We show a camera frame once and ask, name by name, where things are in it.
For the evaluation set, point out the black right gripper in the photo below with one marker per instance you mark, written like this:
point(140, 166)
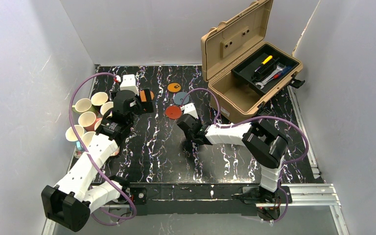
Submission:
point(190, 129)

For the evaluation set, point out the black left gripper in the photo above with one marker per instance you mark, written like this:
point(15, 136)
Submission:
point(145, 102)

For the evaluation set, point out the red coaster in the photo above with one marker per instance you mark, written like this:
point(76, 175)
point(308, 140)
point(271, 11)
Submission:
point(173, 112)

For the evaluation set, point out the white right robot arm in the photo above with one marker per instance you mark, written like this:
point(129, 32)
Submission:
point(265, 143)

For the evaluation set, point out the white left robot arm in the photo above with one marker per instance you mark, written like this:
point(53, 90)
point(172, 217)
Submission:
point(70, 202)

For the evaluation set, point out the orange wooden coaster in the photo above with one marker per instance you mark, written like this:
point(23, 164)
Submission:
point(146, 95)

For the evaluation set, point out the blue grey coaster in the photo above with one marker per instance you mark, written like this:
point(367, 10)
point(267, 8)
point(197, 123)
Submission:
point(181, 98)

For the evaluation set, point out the orange smiley coaster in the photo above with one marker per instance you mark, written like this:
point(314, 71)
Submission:
point(174, 87)

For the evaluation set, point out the yellow mug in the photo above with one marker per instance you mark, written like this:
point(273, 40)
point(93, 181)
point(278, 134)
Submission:
point(105, 107)

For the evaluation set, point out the pink mug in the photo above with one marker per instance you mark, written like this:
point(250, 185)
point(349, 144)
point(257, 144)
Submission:
point(88, 120)

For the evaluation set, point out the green mug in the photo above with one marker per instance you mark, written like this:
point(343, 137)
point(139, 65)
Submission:
point(83, 105)

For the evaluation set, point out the tan plastic toolbox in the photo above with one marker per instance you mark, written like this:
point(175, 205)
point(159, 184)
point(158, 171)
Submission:
point(224, 47)

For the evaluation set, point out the blue mug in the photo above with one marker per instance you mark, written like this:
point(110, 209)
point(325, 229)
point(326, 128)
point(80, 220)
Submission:
point(71, 136)

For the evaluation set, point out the floral tray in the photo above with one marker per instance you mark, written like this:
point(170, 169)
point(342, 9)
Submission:
point(79, 151)

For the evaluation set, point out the red blue screwdriver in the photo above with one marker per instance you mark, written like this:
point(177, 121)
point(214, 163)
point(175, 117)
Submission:
point(281, 73)

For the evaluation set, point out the black toolbox tray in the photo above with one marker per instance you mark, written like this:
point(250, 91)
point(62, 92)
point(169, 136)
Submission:
point(246, 68)

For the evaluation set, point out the silver wrench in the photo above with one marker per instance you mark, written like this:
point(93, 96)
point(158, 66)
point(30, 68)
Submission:
point(269, 77)

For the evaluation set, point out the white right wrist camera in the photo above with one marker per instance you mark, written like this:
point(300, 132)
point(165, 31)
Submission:
point(190, 109)

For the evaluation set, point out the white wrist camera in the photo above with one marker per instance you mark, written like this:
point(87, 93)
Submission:
point(190, 109)
point(128, 83)

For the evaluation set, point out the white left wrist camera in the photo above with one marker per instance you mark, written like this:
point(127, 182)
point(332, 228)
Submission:
point(128, 83)

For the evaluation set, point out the yellow handled screwdriver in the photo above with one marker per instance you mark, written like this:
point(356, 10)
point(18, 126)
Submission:
point(266, 60)

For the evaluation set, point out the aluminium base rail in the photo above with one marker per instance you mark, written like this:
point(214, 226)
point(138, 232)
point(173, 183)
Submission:
point(210, 209)

